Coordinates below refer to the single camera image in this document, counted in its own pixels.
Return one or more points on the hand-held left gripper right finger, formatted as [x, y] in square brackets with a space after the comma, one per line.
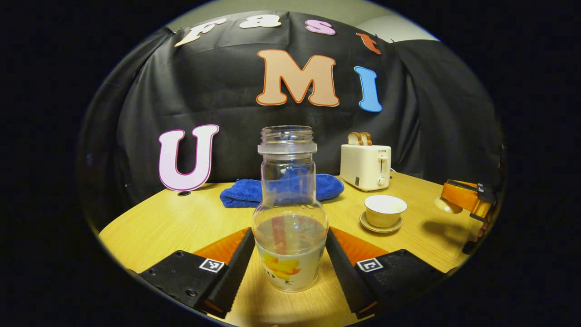
[345, 272]

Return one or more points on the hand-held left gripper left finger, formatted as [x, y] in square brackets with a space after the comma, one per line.
[236, 272]

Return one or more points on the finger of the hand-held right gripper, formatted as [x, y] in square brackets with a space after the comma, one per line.
[463, 196]

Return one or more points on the pale yellow teacup lid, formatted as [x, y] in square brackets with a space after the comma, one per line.
[445, 206]

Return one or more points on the clear glass water bottle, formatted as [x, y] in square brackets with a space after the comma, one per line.
[290, 227]

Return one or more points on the pale yellow teacup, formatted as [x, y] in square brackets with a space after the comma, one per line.
[385, 213]

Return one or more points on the pale yellow saucer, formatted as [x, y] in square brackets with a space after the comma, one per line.
[381, 229]

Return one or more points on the blue towel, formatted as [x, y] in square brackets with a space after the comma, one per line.
[240, 195]

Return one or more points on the cream toaster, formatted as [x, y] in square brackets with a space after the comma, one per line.
[363, 168]

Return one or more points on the toast slice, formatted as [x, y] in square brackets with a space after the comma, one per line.
[366, 138]
[354, 139]

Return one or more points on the black backdrop cloth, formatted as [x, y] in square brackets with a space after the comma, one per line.
[236, 118]

